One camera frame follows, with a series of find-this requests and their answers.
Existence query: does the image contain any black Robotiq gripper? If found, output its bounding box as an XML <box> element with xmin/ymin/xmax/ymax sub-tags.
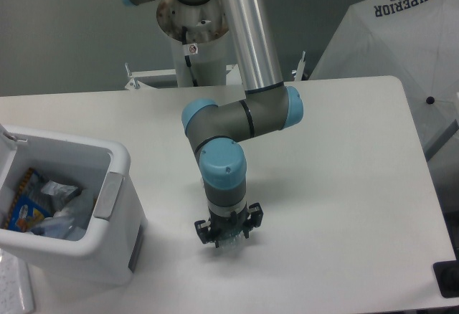
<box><xmin>194</xmin><ymin>203</ymin><xmax>264</xmax><ymax>248</ymax></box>

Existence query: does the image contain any clear bottle with green label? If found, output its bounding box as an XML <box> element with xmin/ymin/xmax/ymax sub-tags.
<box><xmin>199</xmin><ymin>177</ymin><xmax>247</xmax><ymax>254</ymax></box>

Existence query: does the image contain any crushed clear blue bottle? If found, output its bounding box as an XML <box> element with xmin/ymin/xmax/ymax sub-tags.
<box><xmin>27</xmin><ymin>189</ymin><xmax>94</xmax><ymax>241</ymax></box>

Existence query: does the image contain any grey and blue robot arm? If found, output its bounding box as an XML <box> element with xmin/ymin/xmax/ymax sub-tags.
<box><xmin>122</xmin><ymin>0</ymin><xmax>303</xmax><ymax>247</ymax></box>

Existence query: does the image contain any white trash can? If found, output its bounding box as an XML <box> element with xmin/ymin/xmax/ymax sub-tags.
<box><xmin>1</xmin><ymin>125</ymin><xmax>146</xmax><ymax>285</ymax></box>

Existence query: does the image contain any silver crumpled wrapper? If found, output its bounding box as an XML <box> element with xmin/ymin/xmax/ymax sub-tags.
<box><xmin>40</xmin><ymin>181</ymin><xmax>81</xmax><ymax>211</ymax></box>

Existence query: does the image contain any blue snack bag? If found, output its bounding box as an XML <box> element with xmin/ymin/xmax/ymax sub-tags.
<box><xmin>1</xmin><ymin>168</ymin><xmax>52</xmax><ymax>232</ymax></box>

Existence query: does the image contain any black device at table edge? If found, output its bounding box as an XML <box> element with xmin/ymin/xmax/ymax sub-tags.
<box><xmin>433</xmin><ymin>260</ymin><xmax>458</xmax><ymax>298</ymax></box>

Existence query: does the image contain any white Superior umbrella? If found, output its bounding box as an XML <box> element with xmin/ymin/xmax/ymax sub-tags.
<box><xmin>311</xmin><ymin>0</ymin><xmax>458</xmax><ymax>148</ymax></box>

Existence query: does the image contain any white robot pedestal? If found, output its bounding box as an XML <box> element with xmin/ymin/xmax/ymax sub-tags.
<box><xmin>123</xmin><ymin>0</ymin><xmax>248</xmax><ymax>91</ymax></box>

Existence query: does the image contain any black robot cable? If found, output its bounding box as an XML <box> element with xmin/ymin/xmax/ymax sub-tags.
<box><xmin>181</xmin><ymin>25</ymin><xmax>199</xmax><ymax>87</ymax></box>

